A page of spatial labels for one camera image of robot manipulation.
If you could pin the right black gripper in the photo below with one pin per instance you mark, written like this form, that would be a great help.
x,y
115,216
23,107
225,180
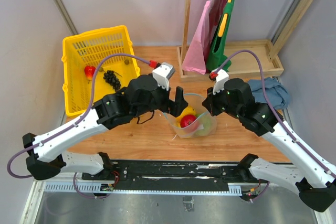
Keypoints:
x,y
209,102

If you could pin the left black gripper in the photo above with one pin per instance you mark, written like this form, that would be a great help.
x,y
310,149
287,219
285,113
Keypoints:
x,y
175,107

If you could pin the orange yellow mango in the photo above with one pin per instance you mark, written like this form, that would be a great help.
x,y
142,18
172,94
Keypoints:
x,y
189,110

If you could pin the red pomegranate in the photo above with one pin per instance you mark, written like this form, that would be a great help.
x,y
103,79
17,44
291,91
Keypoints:
x,y
189,122

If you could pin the green cabbage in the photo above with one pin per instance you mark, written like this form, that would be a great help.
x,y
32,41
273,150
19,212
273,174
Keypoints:
x,y
205,125

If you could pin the clear zip top bag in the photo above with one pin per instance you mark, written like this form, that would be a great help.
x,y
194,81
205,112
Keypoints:
x,y
194,100

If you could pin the yellow plastic basket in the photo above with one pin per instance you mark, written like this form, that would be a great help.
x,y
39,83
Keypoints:
x,y
104,47

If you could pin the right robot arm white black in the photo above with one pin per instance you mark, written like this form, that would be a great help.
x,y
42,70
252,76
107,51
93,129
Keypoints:
x,y
312,179

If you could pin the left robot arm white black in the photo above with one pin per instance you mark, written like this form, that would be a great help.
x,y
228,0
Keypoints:
x,y
48,153

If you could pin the green hanging bag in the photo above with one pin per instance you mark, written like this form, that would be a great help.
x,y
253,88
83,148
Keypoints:
x,y
216,54

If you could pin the pink hanging bag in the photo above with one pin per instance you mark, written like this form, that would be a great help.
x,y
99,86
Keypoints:
x,y
195,59

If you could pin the dark red hanging bag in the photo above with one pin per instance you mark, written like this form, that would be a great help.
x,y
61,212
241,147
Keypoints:
x,y
215,12

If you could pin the blue crumpled cloth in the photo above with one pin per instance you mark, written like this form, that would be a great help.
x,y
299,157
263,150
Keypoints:
x,y
276,93

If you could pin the wooden rack tray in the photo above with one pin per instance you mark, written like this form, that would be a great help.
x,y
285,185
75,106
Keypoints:
x,y
243,65

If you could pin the black grape bunch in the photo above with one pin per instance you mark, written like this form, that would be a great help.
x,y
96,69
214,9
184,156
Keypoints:
x,y
111,78

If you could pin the red apple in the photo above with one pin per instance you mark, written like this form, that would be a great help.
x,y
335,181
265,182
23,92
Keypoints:
x,y
89,72

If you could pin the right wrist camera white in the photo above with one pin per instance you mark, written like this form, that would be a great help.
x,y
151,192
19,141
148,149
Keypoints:
x,y
219,76

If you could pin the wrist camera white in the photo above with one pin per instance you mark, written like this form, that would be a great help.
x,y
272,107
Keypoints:
x,y
219,76
162,75

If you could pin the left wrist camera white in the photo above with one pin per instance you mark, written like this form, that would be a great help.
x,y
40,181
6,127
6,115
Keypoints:
x,y
162,75

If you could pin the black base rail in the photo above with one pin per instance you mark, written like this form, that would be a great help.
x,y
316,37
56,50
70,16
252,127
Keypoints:
x,y
173,177

